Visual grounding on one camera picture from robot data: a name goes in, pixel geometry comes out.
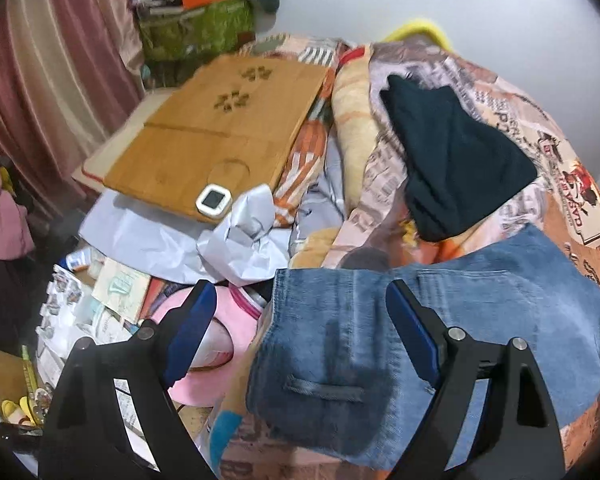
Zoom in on pink striped curtain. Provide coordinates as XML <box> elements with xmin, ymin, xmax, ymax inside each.
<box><xmin>0</xmin><ymin>0</ymin><xmax>148</xmax><ymax>221</ymax></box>

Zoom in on white pill bottle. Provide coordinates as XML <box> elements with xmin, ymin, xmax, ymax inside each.
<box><xmin>65</xmin><ymin>247</ymin><xmax>95</xmax><ymax>271</ymax></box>

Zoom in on pink round container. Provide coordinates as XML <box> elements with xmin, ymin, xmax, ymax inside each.
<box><xmin>152</xmin><ymin>286</ymin><xmax>262</xmax><ymax>407</ymax></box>

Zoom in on blue denim pants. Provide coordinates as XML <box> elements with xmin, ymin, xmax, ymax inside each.
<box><xmin>245</xmin><ymin>223</ymin><xmax>600</xmax><ymax>471</ymax></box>

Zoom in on small white digital clock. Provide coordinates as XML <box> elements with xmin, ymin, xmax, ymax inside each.
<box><xmin>195</xmin><ymin>184</ymin><xmax>228</xmax><ymax>216</ymax></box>

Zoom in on cream paper booklet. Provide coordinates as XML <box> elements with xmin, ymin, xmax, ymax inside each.
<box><xmin>91</xmin><ymin>257</ymin><xmax>152</xmax><ymax>325</ymax></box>

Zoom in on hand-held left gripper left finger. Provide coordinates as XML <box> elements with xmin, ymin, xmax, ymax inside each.
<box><xmin>38</xmin><ymin>280</ymin><xmax>218</xmax><ymax>480</ymax></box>

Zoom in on crumpled white paper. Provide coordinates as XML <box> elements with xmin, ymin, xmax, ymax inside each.
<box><xmin>196</xmin><ymin>183</ymin><xmax>292</xmax><ymax>287</ymax></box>

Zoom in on green fabric storage bag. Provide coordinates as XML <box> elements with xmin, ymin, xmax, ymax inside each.
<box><xmin>138</xmin><ymin>0</ymin><xmax>257</xmax><ymax>86</ymax></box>

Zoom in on printed blanket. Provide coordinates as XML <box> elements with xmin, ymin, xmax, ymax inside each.
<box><xmin>207</xmin><ymin>34</ymin><xmax>600</xmax><ymax>480</ymax></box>

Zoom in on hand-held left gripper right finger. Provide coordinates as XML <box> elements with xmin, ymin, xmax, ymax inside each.
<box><xmin>385</xmin><ymin>279</ymin><xmax>566</xmax><ymax>480</ymax></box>

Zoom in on dark teal folded garment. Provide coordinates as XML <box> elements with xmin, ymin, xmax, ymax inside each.
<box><xmin>379</xmin><ymin>74</ymin><xmax>538</xmax><ymax>243</ymax></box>

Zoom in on wooden lap desk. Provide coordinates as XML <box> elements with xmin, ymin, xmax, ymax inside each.
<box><xmin>102</xmin><ymin>53</ymin><xmax>331</xmax><ymax>224</ymax></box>

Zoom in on pink garment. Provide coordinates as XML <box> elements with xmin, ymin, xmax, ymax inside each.
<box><xmin>0</xmin><ymin>154</ymin><xmax>36</xmax><ymax>262</ymax></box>

